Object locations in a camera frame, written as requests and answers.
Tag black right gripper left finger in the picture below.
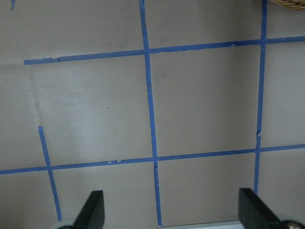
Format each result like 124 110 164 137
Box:
72 190 105 229

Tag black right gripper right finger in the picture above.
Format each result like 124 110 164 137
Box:
238 188 285 229

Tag woven wicker basket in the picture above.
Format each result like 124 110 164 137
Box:
271 0 305 11

